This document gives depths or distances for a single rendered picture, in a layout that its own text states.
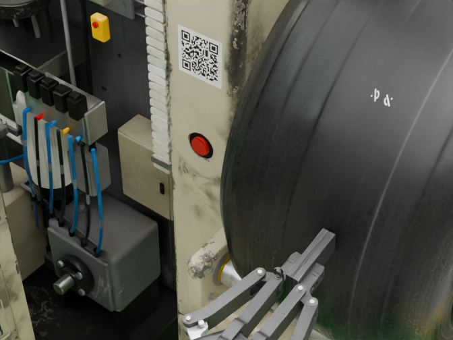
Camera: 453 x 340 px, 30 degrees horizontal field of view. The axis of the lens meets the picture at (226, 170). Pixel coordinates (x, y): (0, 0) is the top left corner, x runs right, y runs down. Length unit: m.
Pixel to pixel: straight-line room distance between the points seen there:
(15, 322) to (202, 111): 0.58
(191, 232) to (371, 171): 0.60
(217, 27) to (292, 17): 0.20
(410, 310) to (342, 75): 0.26
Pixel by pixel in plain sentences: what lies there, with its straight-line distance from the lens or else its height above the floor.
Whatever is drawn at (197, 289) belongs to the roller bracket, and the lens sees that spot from 1.27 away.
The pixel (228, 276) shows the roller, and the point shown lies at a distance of 1.27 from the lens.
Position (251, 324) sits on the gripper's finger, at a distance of 0.83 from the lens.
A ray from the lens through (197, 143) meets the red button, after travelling 1.25.
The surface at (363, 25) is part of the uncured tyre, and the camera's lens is 0.89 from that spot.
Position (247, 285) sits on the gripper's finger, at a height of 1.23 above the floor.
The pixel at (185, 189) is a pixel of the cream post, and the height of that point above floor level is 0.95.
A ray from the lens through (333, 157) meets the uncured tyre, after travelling 0.87.
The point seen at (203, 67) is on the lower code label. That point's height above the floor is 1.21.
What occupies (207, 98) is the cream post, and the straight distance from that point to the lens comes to 1.19.
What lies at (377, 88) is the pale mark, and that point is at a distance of 0.86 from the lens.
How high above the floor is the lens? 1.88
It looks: 43 degrees down
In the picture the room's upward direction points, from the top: 1 degrees clockwise
